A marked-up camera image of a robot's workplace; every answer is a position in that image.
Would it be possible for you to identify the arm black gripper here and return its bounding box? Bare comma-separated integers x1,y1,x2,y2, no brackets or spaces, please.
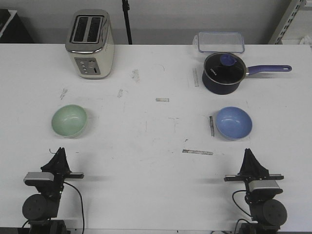
224,148,284,202
35,147,84,197

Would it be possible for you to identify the green bowl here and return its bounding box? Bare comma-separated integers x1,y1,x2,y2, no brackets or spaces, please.
51,104,87,138

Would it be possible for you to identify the cream two-slot toaster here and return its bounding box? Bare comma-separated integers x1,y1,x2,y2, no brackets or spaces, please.
65,9,115,79

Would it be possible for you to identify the white slotted shelf rack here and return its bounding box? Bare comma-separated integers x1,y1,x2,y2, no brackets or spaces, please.
268,0,312,45

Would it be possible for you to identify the dark blue saucepan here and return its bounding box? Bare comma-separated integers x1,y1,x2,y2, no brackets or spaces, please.
202,65,292,95

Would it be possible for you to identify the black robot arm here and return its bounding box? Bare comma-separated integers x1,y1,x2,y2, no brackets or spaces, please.
22,147,84,234
224,149,287,234

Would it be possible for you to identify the glass pot lid blue knob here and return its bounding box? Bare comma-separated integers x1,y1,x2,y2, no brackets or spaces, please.
204,52,246,85

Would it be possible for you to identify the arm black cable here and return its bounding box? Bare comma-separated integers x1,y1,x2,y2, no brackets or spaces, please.
232,190,254,234
62,181,85,234

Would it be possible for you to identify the black tripod pole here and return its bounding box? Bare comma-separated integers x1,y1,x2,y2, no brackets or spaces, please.
122,0,133,45

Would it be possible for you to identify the clear plastic food container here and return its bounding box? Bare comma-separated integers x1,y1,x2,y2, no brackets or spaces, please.
193,31,245,53

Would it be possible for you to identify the blue bowl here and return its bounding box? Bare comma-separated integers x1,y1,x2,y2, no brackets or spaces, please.
215,106,253,140

